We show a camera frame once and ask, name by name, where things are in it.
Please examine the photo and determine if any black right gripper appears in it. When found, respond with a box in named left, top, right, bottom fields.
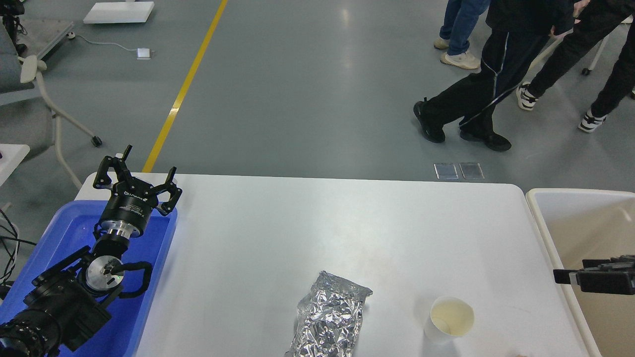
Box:
left=553, top=255, right=635, bottom=296

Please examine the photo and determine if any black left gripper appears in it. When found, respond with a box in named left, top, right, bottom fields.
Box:
left=93, top=145, right=183, bottom=237

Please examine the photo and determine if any white paper cup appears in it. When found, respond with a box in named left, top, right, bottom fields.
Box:
left=424, top=297, right=475, bottom=344

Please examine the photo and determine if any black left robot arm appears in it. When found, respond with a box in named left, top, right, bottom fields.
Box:
left=1, top=145, right=182, bottom=357

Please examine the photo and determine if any beige plastic bin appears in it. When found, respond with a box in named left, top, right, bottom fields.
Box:
left=526, top=189, right=635, bottom=357

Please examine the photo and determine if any blue plastic bin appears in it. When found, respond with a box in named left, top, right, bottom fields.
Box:
left=1, top=200, right=177, bottom=357

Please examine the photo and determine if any white side table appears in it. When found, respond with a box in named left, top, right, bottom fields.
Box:
left=0, top=144, right=30, bottom=186

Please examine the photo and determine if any grey office chair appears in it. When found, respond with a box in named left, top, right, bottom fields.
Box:
left=0, top=27, right=102, bottom=189

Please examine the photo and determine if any white power adapter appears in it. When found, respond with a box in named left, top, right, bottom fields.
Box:
left=136, top=48, right=152, bottom=60

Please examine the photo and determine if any right metal floor plate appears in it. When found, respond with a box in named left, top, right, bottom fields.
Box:
left=459, top=162, right=485, bottom=180

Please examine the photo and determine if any metal floor plate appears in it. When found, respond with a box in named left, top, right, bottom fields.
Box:
left=459, top=162, right=485, bottom=180
left=434, top=163, right=459, bottom=180

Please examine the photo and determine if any left metal floor plate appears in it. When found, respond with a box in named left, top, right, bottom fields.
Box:
left=434, top=163, right=459, bottom=180

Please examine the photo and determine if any white flat board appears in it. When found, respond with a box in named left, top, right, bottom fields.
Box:
left=82, top=1, right=155, bottom=24

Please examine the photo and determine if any grey platform cart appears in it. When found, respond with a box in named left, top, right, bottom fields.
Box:
left=17, top=18, right=74, bottom=60

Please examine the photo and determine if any white rolling chair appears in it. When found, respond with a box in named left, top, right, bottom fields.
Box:
left=529, top=36, right=609, bottom=75

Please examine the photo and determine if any crumpled silver foil bag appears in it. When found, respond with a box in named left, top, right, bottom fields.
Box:
left=284, top=271, right=374, bottom=357

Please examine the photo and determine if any person in black tracksuit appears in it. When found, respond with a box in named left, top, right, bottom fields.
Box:
left=413, top=0, right=574, bottom=152

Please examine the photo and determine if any person in black pants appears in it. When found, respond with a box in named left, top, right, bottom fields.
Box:
left=516, top=0, right=635, bottom=133

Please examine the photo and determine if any person in blue jeans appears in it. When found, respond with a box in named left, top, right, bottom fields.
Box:
left=433, top=0, right=491, bottom=70

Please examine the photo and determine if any black cables bundle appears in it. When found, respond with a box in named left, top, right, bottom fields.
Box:
left=0, top=208, right=38, bottom=298

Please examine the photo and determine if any white cable on floor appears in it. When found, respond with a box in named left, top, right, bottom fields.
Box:
left=67, top=32, right=139, bottom=52

